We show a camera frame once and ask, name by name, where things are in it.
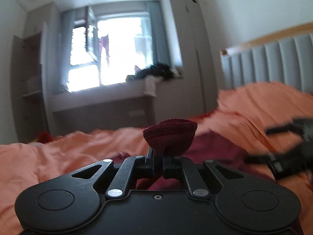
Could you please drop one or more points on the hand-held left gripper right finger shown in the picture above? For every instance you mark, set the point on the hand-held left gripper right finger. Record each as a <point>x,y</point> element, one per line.
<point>168,169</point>

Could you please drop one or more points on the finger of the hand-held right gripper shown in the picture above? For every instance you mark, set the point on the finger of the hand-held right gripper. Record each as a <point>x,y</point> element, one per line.
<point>259,159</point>
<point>286,128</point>

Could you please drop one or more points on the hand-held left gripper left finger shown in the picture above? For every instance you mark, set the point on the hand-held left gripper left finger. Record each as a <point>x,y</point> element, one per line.
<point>149,164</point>

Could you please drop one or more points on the maroon knit garment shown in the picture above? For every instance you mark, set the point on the maroon knit garment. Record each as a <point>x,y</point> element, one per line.
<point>168,134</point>

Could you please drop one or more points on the pile of dark clothes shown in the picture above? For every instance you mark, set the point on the pile of dark clothes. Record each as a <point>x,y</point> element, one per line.
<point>159,69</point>

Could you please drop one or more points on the grey padded headboard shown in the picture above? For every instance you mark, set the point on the grey padded headboard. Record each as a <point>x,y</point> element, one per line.
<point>269,61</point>

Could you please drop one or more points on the grey window seat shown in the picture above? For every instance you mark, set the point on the grey window seat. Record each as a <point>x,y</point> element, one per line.
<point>102,102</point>

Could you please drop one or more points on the orange blanket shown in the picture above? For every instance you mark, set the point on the orange blanket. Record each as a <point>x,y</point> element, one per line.
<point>73,151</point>

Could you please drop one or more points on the white hanging cloth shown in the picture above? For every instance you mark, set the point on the white hanging cloth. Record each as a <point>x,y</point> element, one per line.
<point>151,85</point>

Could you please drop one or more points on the red cloth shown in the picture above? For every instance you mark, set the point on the red cloth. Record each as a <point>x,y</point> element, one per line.
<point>44,137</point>

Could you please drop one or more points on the grey tall wardrobe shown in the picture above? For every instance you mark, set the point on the grey tall wardrobe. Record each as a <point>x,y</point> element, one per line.
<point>195,53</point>

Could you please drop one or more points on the window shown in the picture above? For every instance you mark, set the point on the window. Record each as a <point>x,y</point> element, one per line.
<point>117,49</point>

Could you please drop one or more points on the pink hanging garment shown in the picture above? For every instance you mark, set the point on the pink hanging garment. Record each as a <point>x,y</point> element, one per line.
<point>104,46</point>

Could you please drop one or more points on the grey-blue curtain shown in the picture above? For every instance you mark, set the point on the grey-blue curtain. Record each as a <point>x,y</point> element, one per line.
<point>159,34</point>

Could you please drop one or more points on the white sheer curtain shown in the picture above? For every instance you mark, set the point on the white sheer curtain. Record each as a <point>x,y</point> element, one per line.
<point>65,53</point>

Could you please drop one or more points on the grey open shelf cabinet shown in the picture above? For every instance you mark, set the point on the grey open shelf cabinet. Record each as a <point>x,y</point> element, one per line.
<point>29,83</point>

